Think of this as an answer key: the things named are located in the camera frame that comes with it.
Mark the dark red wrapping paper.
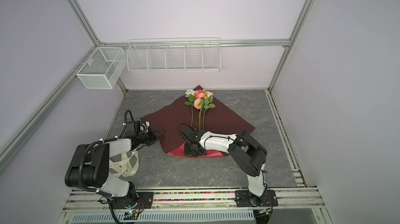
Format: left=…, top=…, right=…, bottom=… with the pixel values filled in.
left=141, top=96, right=255, bottom=157

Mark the cream fake rose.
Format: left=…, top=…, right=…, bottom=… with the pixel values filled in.
left=201, top=89, right=216, bottom=130

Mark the red pink fake rose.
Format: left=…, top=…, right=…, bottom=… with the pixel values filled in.
left=194, top=90, right=205, bottom=130

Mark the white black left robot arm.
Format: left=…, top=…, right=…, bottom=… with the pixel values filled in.
left=65, top=121, right=163, bottom=209

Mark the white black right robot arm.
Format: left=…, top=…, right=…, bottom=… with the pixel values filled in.
left=179, top=127, right=278, bottom=208

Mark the cream printed ribbon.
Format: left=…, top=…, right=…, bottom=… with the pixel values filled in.
left=109, top=150, right=140, bottom=178

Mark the small white mesh basket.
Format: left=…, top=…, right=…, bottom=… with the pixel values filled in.
left=77, top=47, right=127, bottom=89

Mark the white perforated vent panel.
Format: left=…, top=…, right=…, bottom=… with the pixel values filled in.
left=71, top=209, right=256, bottom=224

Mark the black corrugated left cable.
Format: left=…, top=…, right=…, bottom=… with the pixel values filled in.
left=77, top=109, right=138, bottom=224

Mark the long white wire basket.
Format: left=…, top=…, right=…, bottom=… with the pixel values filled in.
left=127, top=38, right=221, bottom=72

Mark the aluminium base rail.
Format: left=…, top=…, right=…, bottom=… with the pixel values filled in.
left=57, top=188, right=332, bottom=224

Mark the aluminium frame profile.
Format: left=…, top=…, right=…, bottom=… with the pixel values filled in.
left=1, top=0, right=316, bottom=172

